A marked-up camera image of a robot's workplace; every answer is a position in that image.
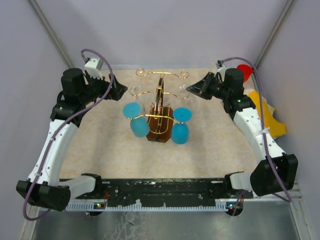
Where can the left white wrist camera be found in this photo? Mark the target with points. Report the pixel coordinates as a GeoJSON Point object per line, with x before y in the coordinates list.
{"type": "Point", "coordinates": [93, 68]}

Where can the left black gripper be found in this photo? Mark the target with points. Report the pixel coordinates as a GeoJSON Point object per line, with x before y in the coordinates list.
{"type": "Point", "coordinates": [117, 90]}

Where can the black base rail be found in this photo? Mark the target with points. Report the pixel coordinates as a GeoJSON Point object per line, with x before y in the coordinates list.
{"type": "Point", "coordinates": [143, 194]}

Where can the right aluminium corner post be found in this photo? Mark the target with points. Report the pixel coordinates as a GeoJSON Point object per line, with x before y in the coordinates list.
{"type": "Point", "coordinates": [289, 5]}

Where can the clear wine glass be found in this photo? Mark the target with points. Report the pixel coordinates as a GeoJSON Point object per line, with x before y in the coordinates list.
{"type": "Point", "coordinates": [135, 88]}
{"type": "Point", "coordinates": [187, 99]}

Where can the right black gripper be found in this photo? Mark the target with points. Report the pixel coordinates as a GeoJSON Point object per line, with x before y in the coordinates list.
{"type": "Point", "coordinates": [199, 88]}

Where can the blue wine glass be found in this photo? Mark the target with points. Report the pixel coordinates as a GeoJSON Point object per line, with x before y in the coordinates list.
{"type": "Point", "coordinates": [180, 131]}
{"type": "Point", "coordinates": [138, 124]}

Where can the red plastic wine glass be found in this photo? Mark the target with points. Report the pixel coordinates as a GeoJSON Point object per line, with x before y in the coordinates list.
{"type": "Point", "coordinates": [246, 70]}

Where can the patterned yellow cloth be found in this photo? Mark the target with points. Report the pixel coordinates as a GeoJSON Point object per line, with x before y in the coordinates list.
{"type": "Point", "coordinates": [276, 128]}

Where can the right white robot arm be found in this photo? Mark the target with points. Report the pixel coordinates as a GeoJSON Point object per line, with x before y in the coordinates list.
{"type": "Point", "coordinates": [276, 170]}

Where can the left aluminium corner post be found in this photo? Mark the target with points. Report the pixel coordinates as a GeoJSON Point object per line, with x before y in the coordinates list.
{"type": "Point", "coordinates": [51, 33]}

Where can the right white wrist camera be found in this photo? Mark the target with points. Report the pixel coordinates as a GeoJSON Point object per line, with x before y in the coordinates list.
{"type": "Point", "coordinates": [220, 67]}

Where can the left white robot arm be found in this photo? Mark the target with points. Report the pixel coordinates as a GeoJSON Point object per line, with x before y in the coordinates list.
{"type": "Point", "coordinates": [52, 147]}

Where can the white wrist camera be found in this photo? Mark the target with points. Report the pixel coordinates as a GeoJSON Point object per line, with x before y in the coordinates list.
{"type": "Point", "coordinates": [93, 68]}
{"type": "Point", "coordinates": [220, 67]}

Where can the gold wire glass rack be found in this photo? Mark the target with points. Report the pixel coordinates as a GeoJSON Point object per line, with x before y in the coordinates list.
{"type": "Point", "coordinates": [160, 115]}

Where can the aluminium corner post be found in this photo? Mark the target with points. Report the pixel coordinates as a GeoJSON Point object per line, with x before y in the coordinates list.
{"type": "Point", "coordinates": [289, 5]}
{"type": "Point", "coordinates": [51, 33]}

